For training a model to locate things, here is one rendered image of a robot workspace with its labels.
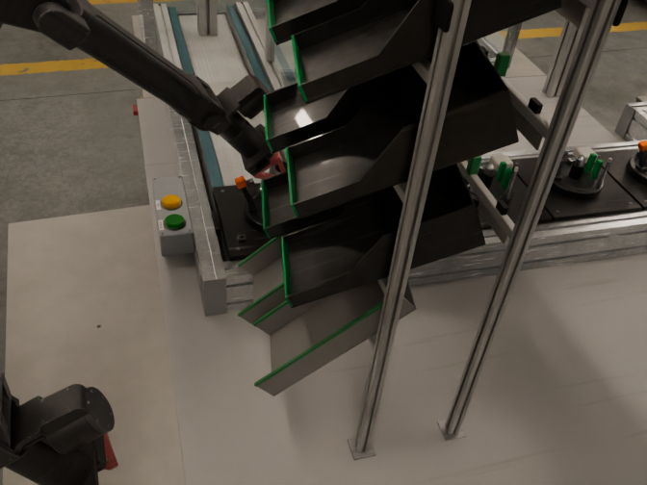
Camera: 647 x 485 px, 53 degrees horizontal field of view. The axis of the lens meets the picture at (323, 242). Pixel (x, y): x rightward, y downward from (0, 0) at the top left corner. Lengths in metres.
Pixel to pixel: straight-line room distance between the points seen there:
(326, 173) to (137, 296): 0.67
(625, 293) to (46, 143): 2.79
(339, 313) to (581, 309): 0.67
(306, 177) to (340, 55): 0.18
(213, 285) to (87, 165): 2.14
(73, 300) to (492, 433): 0.86
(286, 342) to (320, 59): 0.50
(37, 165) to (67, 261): 1.92
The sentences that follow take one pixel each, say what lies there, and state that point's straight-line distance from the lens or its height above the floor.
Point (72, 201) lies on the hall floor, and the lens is 3.15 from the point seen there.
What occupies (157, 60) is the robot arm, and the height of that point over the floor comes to 1.39.
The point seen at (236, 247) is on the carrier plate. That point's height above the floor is 0.97.
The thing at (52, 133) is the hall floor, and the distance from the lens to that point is 3.65.
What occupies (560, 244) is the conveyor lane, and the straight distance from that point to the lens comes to 1.59.
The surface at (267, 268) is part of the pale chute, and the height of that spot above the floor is 1.02.
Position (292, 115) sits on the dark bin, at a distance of 0.99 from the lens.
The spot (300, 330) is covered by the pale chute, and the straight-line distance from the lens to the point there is 1.10.
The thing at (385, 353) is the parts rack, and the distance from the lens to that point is 0.98.
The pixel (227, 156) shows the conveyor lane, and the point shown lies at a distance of 1.71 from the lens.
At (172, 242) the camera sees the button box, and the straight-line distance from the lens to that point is 1.41.
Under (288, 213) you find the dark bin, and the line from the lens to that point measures 1.06.
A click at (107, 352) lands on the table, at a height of 0.86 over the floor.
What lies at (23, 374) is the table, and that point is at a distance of 1.33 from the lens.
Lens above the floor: 1.86
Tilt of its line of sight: 40 degrees down
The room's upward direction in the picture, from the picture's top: 6 degrees clockwise
